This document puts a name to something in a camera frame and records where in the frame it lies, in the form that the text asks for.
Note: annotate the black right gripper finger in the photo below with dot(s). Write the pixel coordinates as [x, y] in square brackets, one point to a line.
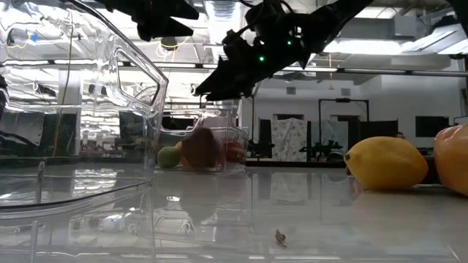
[230, 96]
[237, 76]

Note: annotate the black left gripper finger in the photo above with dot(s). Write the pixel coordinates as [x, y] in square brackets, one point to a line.
[172, 9]
[161, 29]

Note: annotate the dark red fruit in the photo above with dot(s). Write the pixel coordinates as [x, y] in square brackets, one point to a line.
[201, 149]

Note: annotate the small round orange fruit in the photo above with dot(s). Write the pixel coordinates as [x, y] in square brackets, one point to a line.
[178, 146]

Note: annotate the bright green lime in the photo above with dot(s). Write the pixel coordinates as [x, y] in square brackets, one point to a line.
[168, 158]

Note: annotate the yellow lemon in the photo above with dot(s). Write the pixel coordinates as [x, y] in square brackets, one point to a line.
[385, 162]

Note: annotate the orange bell pepper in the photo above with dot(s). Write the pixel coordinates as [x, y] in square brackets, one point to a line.
[453, 159]

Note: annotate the clear plastic bin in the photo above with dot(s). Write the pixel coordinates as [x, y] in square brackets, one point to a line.
[219, 120]
[139, 91]

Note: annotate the white patterned cloth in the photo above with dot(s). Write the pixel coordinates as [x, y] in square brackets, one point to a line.
[289, 139]

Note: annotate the distant black robot equipment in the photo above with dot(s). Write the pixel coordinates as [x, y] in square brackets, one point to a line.
[321, 149]

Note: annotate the horizontal overhead bar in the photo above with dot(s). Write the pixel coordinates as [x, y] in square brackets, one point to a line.
[384, 71]

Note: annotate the small brown debris scrap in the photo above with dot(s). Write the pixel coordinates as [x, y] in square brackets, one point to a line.
[280, 237]

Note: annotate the person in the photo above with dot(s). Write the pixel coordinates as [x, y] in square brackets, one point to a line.
[400, 135]

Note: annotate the black ceiling camera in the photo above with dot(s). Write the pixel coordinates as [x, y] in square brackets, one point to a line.
[169, 44]

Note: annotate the tall black frame rig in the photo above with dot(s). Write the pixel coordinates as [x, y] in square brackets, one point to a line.
[252, 120]

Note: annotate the silver ceiling duct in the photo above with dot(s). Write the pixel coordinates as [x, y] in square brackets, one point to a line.
[219, 11]

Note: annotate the black table frame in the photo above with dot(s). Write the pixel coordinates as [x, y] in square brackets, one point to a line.
[292, 163]

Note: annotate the distant black frame rig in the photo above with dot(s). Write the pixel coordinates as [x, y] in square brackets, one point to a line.
[343, 99]

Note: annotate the black wall monitor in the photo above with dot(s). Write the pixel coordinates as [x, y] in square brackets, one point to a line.
[431, 126]

